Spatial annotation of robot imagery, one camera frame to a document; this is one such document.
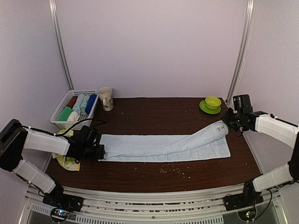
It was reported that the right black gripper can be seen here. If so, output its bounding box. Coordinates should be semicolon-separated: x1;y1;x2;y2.
221;107;242;132

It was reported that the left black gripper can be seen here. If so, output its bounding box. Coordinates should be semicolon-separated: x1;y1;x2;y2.
82;144;105;159

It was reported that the yellow green patterned towel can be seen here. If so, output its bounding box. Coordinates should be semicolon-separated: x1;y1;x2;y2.
52;128;81;172

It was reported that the light blue towel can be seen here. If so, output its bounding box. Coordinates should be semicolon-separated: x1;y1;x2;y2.
72;94;85;115
100;121;231;162

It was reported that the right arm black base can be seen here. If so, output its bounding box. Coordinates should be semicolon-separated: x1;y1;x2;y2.
223;193;263;211

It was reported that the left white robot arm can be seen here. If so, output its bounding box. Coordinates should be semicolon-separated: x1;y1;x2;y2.
0;119;105;207

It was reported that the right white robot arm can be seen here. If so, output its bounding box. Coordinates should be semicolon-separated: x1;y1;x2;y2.
221;108;299;206

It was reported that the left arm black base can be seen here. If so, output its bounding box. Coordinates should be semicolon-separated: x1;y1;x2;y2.
43;194;84;212

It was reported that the green cup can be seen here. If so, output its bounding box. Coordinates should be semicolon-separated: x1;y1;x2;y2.
205;96;221;110

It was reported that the green saucer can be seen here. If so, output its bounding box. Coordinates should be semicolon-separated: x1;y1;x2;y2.
199;99;221;115

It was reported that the rolled white towel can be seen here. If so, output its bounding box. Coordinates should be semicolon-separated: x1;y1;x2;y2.
67;111;79;122

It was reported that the white plastic basket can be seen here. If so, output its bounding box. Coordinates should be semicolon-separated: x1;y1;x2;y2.
50;90;99;130

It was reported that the rolled light blue towel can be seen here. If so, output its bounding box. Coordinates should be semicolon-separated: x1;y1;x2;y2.
72;94;85;115

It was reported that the rolled green towel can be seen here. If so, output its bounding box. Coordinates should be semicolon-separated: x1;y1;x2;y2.
57;106;72;121

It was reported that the rolled dark blue towel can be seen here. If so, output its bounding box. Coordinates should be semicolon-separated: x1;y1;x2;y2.
85;94;97;114

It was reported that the rolled brown towel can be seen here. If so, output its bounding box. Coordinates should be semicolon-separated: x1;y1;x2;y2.
66;96;78;109

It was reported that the rolled pale teal towel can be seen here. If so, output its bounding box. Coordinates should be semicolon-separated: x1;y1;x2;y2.
80;95;90;115

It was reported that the beige ceramic mug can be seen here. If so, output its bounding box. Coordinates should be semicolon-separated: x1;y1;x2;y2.
98;87;114;112

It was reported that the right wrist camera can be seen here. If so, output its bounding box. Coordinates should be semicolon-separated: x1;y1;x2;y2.
233;94;253;115

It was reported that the right aluminium frame post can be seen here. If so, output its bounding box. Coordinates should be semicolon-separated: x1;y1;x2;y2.
226;0;255;105

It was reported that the aluminium frame post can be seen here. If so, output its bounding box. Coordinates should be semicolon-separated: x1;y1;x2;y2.
49;0;74;90
226;0;255;105

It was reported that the aluminium front rail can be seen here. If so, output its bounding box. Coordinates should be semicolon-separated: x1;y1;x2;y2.
17;184;290;224

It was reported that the left aluminium frame post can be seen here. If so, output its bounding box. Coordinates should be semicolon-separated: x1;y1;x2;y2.
49;0;74;90

